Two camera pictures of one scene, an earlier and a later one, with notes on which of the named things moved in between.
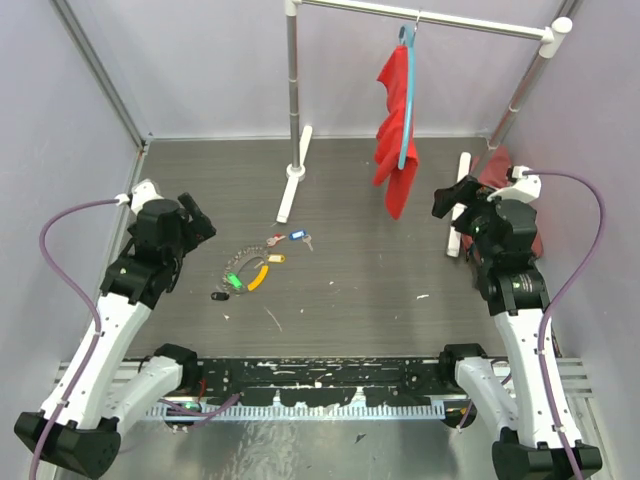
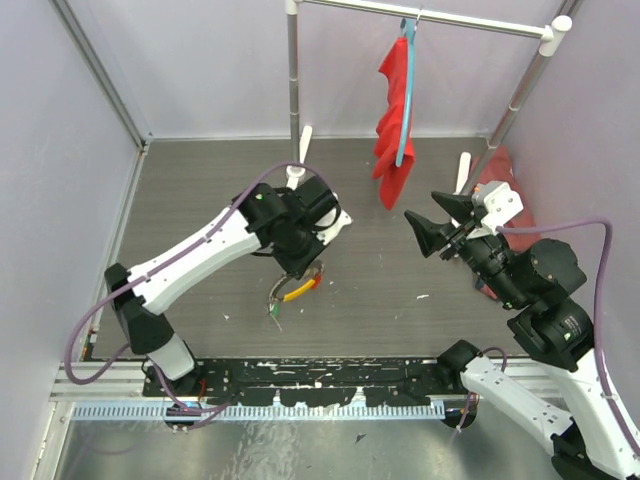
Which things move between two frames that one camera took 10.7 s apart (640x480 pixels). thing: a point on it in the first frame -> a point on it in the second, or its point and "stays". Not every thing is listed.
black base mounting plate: [304, 381] stays
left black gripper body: [183, 245] -> [296, 254]
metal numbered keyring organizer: [238, 259] -> [313, 271]
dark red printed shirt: [492, 167] stays
